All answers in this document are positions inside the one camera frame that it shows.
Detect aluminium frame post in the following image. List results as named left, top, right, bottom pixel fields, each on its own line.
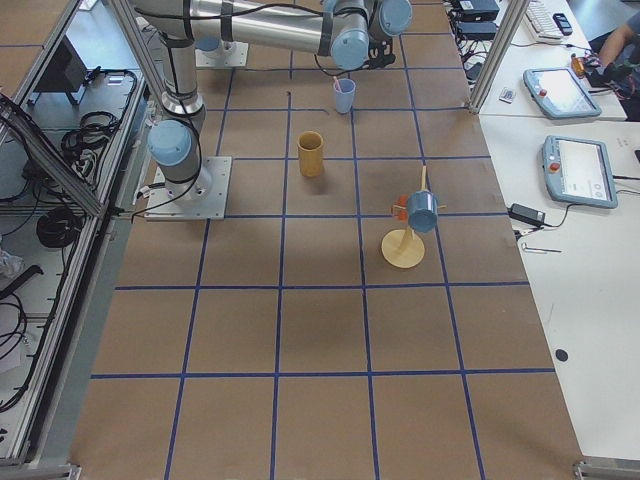
left=468, top=0, right=529, bottom=114

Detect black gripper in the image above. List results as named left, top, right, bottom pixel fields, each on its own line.
left=364, top=42, right=395, bottom=69

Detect blue cup on stand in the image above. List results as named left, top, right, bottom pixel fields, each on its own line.
left=406, top=190, right=438, bottom=233

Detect person forearm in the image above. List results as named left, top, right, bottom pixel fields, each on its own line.
left=598, top=12, right=639, bottom=67

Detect teach pendant far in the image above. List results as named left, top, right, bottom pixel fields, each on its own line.
left=523, top=68, right=601, bottom=119

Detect teach pendant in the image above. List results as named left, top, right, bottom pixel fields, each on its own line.
left=541, top=135, right=618, bottom=209
left=523, top=68, right=601, bottom=119

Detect wooden cup tree stand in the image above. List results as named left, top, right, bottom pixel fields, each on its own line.
left=381, top=165, right=444, bottom=269

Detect black power adapter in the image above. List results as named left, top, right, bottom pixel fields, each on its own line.
left=508, top=203, right=546, bottom=227

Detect blue plastic cup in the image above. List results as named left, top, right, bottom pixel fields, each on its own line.
left=333, top=78, right=356, bottom=114

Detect red cup on stand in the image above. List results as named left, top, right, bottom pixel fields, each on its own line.
left=391, top=195, right=409, bottom=223

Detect bamboo holder cup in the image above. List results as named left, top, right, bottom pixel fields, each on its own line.
left=297, top=131, right=324, bottom=178

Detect black power brick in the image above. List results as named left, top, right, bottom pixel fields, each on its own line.
left=455, top=21, right=497, bottom=40

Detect teach pendant near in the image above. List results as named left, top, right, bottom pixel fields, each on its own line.
left=541, top=135, right=618, bottom=209

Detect white keyboard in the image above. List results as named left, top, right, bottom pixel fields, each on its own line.
left=523, top=1, right=564, bottom=43

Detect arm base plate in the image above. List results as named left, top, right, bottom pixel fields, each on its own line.
left=143, top=156, right=232, bottom=221
left=195, top=38, right=249, bottom=69

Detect silver allen key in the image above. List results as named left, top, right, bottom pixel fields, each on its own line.
left=520, top=243, right=562, bottom=254

